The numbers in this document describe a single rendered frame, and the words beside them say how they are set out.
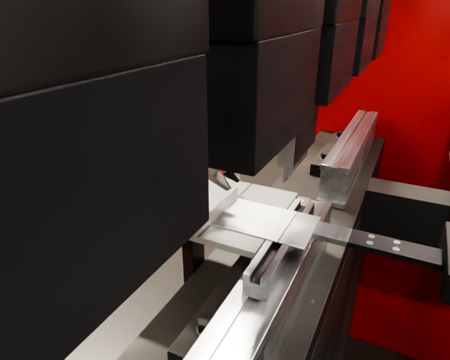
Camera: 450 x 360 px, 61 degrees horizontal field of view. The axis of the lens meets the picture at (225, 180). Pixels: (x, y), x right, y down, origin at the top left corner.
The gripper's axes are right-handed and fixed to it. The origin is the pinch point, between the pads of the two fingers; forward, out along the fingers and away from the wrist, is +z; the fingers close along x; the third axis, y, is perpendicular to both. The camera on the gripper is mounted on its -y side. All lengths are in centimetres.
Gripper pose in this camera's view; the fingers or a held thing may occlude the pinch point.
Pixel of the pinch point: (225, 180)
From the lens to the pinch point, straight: 53.8
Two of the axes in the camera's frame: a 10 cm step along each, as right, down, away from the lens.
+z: 5.8, 8.1, 0.6
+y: 6.9, -4.4, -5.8
